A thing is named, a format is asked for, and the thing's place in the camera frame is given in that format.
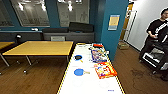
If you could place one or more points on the dark grey sofa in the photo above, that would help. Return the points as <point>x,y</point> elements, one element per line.
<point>80,31</point>

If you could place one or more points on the wooden door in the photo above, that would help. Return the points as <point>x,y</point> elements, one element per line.
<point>126,23</point>

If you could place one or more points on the red flat object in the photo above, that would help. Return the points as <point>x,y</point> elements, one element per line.
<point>98,45</point>

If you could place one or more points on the cardboard box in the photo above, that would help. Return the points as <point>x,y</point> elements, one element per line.
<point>123,45</point>

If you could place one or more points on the white decorated table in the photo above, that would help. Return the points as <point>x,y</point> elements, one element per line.
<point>90,83</point>

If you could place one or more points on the colourful game box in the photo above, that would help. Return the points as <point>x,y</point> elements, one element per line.
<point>98,55</point>

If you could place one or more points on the yellow wall sign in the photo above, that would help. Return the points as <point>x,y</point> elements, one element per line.
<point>113,22</point>

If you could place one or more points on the interior glass window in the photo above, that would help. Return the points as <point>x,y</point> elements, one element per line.
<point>31,13</point>
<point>73,11</point>
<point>5,18</point>

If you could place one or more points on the small white ledge object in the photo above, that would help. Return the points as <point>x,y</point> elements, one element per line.
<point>34,29</point>

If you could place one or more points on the orange and white game box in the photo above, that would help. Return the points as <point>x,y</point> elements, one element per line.
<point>105,70</point>

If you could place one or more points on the black wheeled cart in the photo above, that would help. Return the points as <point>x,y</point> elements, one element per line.
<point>156,56</point>

